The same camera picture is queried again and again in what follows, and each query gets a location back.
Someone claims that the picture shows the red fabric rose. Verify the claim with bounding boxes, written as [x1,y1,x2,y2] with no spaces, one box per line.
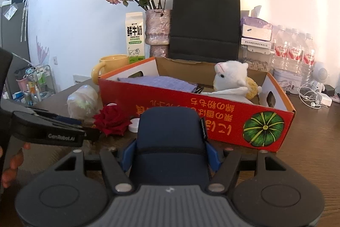
[93,104,131,137]

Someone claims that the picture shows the navy blue fabric pouch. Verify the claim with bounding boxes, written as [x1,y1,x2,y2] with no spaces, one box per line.
[129,107,210,188]

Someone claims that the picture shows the iridescent plastic bundle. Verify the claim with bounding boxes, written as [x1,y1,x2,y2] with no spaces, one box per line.
[66,85,98,120]

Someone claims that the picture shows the person's left hand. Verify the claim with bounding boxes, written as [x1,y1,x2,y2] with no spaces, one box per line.
[1,142,31,188]

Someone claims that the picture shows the white bottle cap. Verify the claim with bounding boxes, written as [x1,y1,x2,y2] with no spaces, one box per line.
[128,118,140,133]

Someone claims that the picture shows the orange red cardboard box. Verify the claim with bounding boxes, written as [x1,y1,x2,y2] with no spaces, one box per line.
[99,58,296,152]

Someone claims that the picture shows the white alpaca plush toy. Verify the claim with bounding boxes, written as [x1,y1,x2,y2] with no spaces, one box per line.
[201,60,262,104]

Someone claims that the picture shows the purple knitted cloth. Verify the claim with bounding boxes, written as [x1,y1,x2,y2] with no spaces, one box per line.
[118,76,198,93]

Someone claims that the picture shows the yellow ceramic mug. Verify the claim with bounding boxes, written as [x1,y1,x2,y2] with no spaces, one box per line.
[91,54,130,85]

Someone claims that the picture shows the white round tin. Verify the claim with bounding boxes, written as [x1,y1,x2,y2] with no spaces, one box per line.
[273,69,303,94]

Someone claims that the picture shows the clear container with grains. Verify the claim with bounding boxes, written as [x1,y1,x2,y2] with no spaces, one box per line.
[239,46,273,73]

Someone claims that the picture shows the white flat box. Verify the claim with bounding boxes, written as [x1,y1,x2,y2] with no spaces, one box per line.
[241,37,271,50]

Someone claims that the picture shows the white green milk carton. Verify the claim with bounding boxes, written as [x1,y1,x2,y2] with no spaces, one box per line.
[125,12,145,64]

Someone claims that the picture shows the black paper shopping bag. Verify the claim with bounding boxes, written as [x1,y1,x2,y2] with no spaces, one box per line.
[168,0,240,63]

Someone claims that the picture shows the water bottle pack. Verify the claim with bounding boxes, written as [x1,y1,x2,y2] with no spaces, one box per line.
[271,25,316,83]

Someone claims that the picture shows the pink textured vase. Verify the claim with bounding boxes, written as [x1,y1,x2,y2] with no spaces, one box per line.
[145,9,171,58]

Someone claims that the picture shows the white astronaut figurine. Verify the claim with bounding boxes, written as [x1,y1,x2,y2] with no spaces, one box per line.
[311,62,329,93]

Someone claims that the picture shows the purple tissue pack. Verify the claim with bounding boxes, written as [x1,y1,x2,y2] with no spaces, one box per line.
[240,5,273,41]

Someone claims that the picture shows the wire storage rack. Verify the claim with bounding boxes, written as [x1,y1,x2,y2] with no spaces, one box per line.
[14,65,55,106]

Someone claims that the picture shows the white wall panel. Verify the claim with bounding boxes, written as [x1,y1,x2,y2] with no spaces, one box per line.
[73,74,91,85]

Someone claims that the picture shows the white charger with cable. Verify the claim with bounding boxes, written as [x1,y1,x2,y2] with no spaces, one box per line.
[298,82,333,109]

